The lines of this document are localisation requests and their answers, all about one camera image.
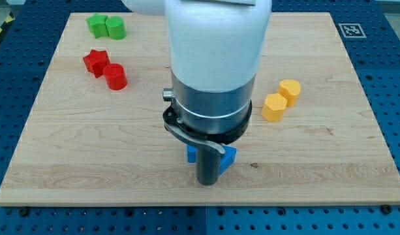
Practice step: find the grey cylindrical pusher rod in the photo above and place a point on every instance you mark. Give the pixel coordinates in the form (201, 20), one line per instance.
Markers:
(208, 161)

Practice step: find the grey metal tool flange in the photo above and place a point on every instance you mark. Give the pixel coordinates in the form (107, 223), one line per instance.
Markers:
(207, 119)

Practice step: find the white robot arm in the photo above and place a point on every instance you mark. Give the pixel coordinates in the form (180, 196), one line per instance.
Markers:
(215, 49)

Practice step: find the blue cube block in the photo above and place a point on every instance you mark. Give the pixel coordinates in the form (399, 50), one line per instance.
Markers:
(191, 154)

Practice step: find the blue triangular block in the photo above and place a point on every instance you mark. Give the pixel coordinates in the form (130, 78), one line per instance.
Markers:
(228, 158)

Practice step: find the yellow hexagon block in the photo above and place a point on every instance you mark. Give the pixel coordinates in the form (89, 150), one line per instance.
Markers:
(274, 107)

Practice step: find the yellow heart block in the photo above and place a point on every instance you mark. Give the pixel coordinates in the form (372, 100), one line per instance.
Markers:
(290, 90)

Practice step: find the red cylinder block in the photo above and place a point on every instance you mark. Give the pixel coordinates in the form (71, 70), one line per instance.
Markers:
(115, 76)

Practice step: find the wooden board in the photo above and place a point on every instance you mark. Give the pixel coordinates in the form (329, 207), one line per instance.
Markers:
(85, 144)

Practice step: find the red star block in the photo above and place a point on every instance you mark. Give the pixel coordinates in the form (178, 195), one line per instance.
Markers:
(96, 61)

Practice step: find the green cylinder block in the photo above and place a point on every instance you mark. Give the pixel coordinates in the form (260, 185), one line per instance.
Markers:
(116, 28)

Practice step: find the green star block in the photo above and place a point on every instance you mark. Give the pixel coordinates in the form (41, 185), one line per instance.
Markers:
(97, 25)

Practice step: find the fiducial marker tag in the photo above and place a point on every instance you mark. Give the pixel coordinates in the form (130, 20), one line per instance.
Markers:
(352, 31)

